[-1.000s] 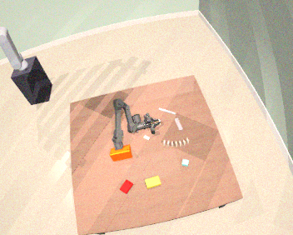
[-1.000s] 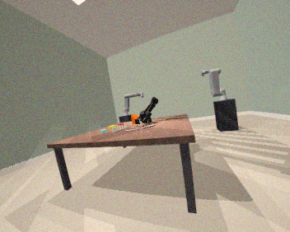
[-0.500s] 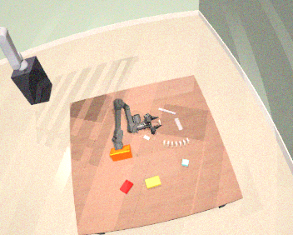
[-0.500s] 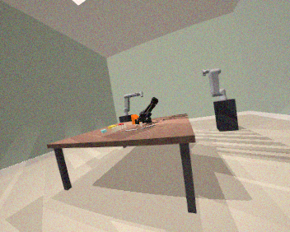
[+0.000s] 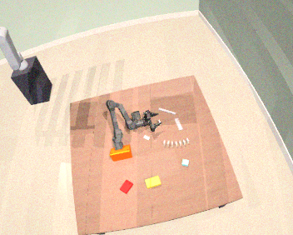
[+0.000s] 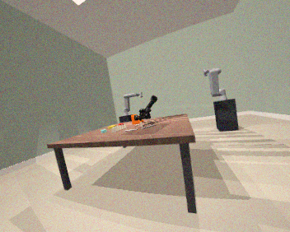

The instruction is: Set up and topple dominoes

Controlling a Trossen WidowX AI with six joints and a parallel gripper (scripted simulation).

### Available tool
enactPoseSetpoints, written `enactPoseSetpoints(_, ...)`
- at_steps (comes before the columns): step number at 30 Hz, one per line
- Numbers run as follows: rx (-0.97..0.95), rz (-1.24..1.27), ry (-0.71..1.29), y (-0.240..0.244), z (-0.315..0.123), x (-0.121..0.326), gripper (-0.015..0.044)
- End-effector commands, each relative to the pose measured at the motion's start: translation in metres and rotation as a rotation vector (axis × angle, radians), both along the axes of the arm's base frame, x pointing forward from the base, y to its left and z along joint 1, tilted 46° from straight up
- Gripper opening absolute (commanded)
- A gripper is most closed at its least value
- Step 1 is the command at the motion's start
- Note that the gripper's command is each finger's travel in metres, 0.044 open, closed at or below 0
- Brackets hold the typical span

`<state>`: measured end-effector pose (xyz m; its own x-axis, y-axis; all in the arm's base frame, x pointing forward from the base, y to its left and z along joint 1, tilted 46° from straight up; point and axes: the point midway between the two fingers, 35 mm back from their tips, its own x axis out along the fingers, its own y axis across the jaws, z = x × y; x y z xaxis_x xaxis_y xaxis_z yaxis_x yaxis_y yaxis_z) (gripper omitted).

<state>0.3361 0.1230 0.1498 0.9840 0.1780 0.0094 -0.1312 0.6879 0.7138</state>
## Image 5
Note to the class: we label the yellow flat block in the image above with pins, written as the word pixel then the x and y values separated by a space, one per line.
pixel 152 182

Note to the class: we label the white flat bar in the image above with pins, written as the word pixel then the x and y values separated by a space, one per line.
pixel 178 123

